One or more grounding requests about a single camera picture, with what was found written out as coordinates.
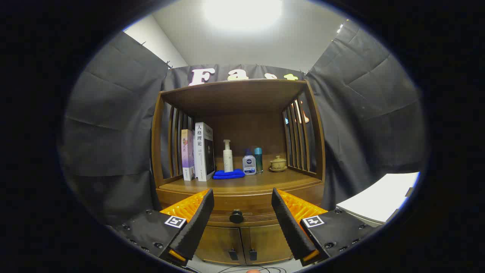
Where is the wooden cabinet door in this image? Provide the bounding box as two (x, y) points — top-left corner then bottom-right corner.
(195, 226), (246, 265)
(241, 224), (294, 265)

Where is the blue folded cloth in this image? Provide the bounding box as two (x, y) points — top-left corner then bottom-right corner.
(213, 169), (246, 180)

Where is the purple book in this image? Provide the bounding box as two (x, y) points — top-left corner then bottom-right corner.
(181, 129), (196, 181)

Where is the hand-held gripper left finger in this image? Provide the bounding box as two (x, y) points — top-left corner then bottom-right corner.
(110, 188), (215, 267)

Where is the wooden drawer with black knob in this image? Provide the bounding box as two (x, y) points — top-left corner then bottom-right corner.
(156, 183), (325, 228)

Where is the brown wooden cabinet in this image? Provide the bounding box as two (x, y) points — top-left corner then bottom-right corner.
(151, 78), (326, 265)

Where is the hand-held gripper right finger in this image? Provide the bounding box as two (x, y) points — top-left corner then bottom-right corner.
(271, 188), (379, 267)

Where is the wooden countertop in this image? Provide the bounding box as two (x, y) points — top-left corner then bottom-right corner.
(158, 168), (322, 195)

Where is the beige lidded teacup with saucer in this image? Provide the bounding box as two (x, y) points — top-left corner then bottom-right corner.
(269, 155), (287, 173)

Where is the thick white book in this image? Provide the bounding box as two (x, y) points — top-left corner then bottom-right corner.
(194, 122), (215, 182)

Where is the white pump bottle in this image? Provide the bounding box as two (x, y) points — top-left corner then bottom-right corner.
(223, 139), (234, 173)

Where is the white bottle with blue cap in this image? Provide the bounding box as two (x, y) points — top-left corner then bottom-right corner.
(242, 149), (257, 176)

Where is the black backdrop cloth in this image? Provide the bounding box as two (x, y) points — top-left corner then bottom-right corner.
(57, 19), (429, 228)

